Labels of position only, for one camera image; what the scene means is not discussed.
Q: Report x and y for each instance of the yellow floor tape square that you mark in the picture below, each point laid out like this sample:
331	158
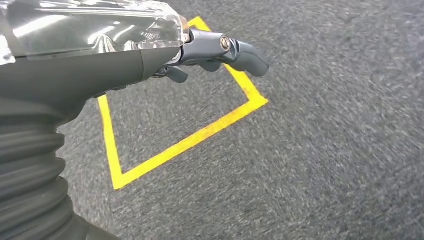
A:
198	136

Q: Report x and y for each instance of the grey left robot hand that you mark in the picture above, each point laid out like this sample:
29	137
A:
82	66

